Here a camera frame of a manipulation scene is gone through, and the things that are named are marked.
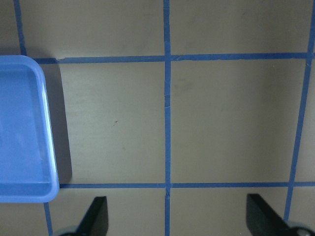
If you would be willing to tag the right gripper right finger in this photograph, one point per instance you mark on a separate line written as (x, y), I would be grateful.
(262, 220)

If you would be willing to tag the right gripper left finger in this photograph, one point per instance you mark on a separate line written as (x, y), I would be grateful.
(95, 222)

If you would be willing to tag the blue plastic tray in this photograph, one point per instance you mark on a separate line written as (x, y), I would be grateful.
(28, 169)

